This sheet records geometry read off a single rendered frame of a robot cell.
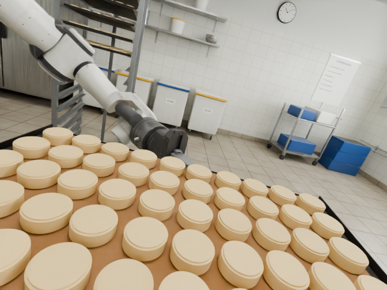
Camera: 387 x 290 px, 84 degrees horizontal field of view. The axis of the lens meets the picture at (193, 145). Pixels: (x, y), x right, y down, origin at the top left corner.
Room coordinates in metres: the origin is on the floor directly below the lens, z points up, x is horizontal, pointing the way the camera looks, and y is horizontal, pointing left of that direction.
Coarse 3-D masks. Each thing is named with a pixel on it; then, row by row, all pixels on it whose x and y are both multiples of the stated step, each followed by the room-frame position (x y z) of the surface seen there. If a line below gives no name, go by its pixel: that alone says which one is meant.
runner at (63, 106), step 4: (76, 96) 1.74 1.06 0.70; (80, 96) 1.83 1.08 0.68; (68, 100) 1.55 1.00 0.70; (72, 100) 1.64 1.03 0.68; (76, 100) 1.68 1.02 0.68; (60, 104) 1.41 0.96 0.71; (64, 104) 1.48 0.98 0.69; (68, 104) 1.53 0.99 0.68; (56, 108) 1.34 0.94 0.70; (60, 108) 1.40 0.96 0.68; (64, 108) 1.43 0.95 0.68
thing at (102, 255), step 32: (32, 160) 0.29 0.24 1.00; (128, 160) 0.37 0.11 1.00; (160, 160) 0.41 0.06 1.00; (32, 192) 0.22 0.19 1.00; (96, 192) 0.26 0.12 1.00; (0, 224) 0.17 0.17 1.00; (32, 256) 0.14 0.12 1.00; (96, 256) 0.16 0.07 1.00; (160, 256) 0.18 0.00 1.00; (0, 288) 0.11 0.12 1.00; (224, 288) 0.16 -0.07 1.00; (256, 288) 0.17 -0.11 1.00
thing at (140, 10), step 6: (144, 0) 1.46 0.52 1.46; (138, 12) 1.46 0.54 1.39; (138, 18) 1.46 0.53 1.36; (138, 24) 1.46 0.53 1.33; (138, 30) 1.46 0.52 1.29; (138, 36) 1.46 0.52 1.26; (138, 42) 1.47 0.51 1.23; (132, 48) 1.46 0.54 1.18; (132, 54) 1.46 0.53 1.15; (132, 60) 1.46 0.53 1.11; (132, 66) 1.46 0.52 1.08; (132, 72) 1.46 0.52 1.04; (132, 78) 1.47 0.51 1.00
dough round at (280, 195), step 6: (276, 186) 0.40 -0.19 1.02; (282, 186) 0.40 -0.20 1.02; (270, 192) 0.38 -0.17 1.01; (276, 192) 0.37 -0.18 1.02; (282, 192) 0.38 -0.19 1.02; (288, 192) 0.39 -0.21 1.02; (270, 198) 0.38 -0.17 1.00; (276, 198) 0.37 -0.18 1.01; (282, 198) 0.36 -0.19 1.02; (288, 198) 0.36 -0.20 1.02; (294, 198) 0.37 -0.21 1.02; (282, 204) 0.36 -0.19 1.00
